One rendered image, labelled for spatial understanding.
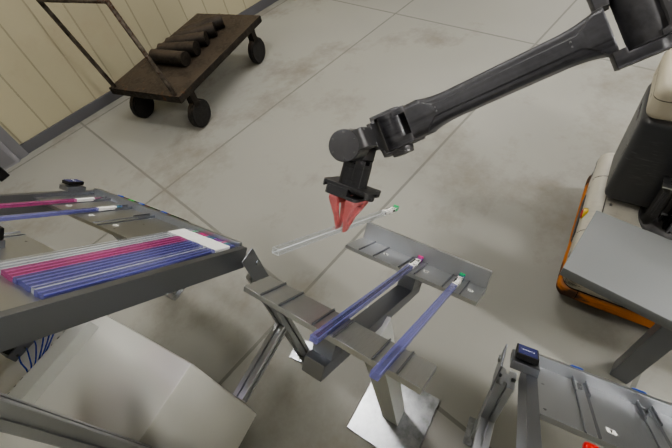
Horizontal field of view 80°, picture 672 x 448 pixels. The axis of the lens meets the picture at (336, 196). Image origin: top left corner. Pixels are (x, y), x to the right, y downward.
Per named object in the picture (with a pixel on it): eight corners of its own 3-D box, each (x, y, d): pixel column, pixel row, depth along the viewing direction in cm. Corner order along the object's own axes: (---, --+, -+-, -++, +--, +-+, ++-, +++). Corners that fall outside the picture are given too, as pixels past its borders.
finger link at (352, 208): (345, 238, 78) (357, 193, 75) (315, 226, 81) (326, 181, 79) (361, 232, 84) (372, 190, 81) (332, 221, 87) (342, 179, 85)
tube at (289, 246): (393, 209, 107) (394, 205, 107) (397, 211, 107) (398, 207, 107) (271, 252, 64) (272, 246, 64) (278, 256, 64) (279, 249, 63)
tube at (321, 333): (417, 260, 104) (418, 256, 103) (422, 262, 103) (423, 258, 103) (309, 340, 60) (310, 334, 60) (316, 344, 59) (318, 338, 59)
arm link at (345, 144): (417, 149, 75) (400, 107, 76) (401, 151, 65) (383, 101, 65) (361, 171, 80) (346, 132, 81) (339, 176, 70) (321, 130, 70)
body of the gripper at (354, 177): (365, 203, 75) (375, 165, 73) (320, 186, 80) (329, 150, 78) (379, 199, 81) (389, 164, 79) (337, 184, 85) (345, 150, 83)
